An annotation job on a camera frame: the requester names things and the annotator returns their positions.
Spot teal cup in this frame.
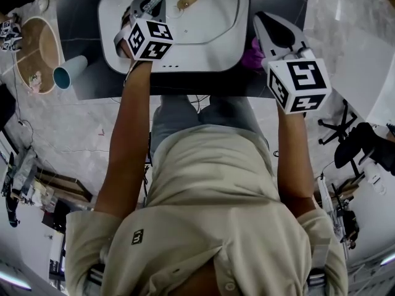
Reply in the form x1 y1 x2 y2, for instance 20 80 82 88
52 55 89 91

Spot black office chair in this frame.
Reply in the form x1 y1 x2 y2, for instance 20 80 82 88
317 99 395 178

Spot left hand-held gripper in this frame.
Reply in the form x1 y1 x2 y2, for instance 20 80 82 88
113 0 173 62

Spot grey trousers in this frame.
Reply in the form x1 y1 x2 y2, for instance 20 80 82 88
150 94 269 160

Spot purple cloth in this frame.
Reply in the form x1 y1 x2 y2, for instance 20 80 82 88
241 37 266 70

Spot round wooden basket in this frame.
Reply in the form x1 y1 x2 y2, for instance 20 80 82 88
15 16 61 95

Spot person's left hand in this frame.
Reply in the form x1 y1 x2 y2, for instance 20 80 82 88
118 7 136 60

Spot person's left forearm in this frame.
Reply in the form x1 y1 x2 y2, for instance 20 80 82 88
94 59 154 218

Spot white rectangular tray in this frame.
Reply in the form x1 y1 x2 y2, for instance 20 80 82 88
98 0 251 73

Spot dark wooden table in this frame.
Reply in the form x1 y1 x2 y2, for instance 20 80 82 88
56 0 309 101

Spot grey harness strap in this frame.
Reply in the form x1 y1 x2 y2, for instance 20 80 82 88
307 245 331 289
88 263 106 285

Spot beige polo shirt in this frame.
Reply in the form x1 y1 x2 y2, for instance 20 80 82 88
65 125 348 296

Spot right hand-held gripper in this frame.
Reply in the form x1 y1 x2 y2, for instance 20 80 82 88
253 11 333 114

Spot person's right forearm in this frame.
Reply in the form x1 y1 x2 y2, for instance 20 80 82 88
276 106 317 218

